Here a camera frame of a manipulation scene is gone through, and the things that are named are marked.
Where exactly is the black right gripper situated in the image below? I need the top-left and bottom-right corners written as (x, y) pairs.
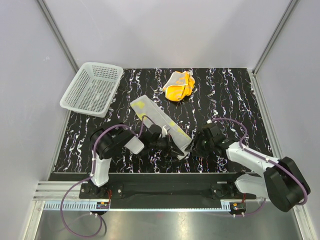
top-left (184, 130), bottom-right (214, 159)

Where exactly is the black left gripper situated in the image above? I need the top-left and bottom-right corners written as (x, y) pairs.
top-left (149, 133), bottom-right (184, 158)

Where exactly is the orange connector box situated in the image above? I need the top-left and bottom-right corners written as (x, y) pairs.
top-left (231, 202), bottom-right (247, 212)
top-left (96, 201), bottom-right (110, 210)

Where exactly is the left orange connector box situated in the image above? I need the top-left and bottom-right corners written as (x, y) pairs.
top-left (96, 201), bottom-right (110, 210)

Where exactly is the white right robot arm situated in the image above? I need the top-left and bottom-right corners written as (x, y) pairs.
top-left (186, 122), bottom-right (311, 212)

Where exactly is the slotted cable duct rail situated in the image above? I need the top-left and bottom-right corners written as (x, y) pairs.
top-left (43, 200), bottom-right (231, 212)

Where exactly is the aluminium frame post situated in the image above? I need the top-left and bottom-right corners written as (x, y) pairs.
top-left (252, 0), bottom-right (301, 76)
top-left (35, 0), bottom-right (79, 73)

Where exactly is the right orange connector box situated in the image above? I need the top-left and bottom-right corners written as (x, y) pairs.
top-left (231, 202), bottom-right (247, 212)

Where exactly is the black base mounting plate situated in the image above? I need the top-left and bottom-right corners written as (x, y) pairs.
top-left (79, 173), bottom-right (256, 207)

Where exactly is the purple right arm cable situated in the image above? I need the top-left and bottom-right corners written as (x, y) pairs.
top-left (207, 117), bottom-right (310, 218)

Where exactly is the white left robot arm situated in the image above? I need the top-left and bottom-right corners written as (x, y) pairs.
top-left (90, 124), bottom-right (184, 198)

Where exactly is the yellow-green and grey towel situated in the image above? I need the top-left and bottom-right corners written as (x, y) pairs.
top-left (129, 95), bottom-right (192, 160)

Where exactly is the left aluminium frame post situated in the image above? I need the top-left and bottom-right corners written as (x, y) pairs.
top-left (35, 0), bottom-right (79, 73)

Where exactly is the right aluminium frame post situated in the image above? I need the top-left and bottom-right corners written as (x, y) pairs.
top-left (252, 0), bottom-right (301, 76)

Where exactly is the white plastic mesh basket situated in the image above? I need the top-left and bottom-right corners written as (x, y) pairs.
top-left (59, 62), bottom-right (124, 118)

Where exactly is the orange and grey towel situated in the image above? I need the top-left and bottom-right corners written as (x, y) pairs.
top-left (162, 71), bottom-right (196, 102)

